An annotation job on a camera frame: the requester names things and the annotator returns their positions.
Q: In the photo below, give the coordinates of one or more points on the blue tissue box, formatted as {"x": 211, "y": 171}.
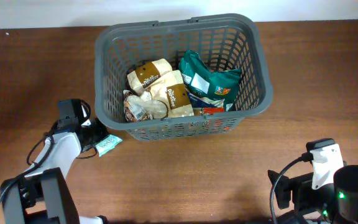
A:
{"x": 204, "y": 102}

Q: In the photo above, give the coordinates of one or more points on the grey plastic shopping basket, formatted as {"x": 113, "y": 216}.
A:
{"x": 223, "y": 41}

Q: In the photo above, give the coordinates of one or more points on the light blue wipes packet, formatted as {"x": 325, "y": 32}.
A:
{"x": 107, "y": 144}

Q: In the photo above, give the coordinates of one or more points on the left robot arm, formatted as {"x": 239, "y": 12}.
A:
{"x": 40, "y": 193}

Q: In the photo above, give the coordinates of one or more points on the red spaghetti packet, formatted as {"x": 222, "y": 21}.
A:
{"x": 207, "y": 111}

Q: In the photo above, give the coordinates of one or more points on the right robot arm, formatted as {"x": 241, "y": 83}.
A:
{"x": 345, "y": 185}

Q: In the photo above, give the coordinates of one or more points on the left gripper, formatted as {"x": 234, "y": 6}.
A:
{"x": 95, "y": 137}

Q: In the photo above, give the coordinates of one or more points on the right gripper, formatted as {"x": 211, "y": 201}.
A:
{"x": 284, "y": 191}

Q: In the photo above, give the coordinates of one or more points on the beige Pantree pouch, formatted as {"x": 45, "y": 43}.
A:
{"x": 171, "y": 90}
{"x": 138, "y": 102}

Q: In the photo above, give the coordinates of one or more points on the green snack bag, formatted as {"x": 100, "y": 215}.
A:
{"x": 202, "y": 82}

